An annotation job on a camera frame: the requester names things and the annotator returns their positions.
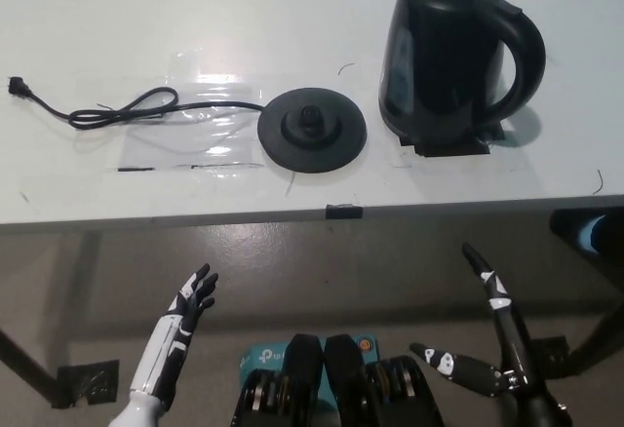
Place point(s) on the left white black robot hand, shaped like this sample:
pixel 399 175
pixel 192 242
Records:
pixel 170 344

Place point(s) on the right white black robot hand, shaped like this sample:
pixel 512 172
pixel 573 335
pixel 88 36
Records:
pixel 517 349

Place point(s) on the black electric kettle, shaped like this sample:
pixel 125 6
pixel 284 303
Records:
pixel 439 56

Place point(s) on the round black kettle base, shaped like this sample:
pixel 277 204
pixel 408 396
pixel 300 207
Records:
pixel 312 132

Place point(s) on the black table leg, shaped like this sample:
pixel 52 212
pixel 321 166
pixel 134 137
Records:
pixel 597 341
pixel 24 359

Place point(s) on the teal router box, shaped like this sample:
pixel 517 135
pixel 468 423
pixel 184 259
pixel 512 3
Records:
pixel 263 359

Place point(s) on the black object with blue patch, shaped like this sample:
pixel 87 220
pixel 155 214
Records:
pixel 575 227

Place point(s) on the square black tape patch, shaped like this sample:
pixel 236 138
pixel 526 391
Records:
pixel 453 150

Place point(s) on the small black tape piece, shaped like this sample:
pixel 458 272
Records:
pixel 343 210

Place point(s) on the clear plastic sheet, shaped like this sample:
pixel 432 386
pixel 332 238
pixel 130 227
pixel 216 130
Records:
pixel 195 120

